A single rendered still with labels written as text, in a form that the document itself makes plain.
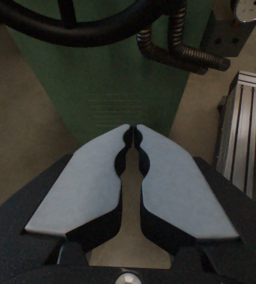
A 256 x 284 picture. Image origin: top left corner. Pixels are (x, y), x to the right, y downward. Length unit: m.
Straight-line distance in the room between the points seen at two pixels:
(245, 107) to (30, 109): 1.11
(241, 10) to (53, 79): 0.46
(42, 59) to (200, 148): 0.77
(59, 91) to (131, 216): 0.57
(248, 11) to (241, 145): 0.46
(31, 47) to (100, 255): 0.73
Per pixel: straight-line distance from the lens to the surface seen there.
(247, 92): 0.94
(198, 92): 1.19
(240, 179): 0.70
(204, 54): 0.38
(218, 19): 0.44
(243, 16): 0.42
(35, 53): 0.55
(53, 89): 0.62
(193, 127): 1.02
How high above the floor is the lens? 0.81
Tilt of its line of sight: 62 degrees down
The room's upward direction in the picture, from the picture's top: 4 degrees counter-clockwise
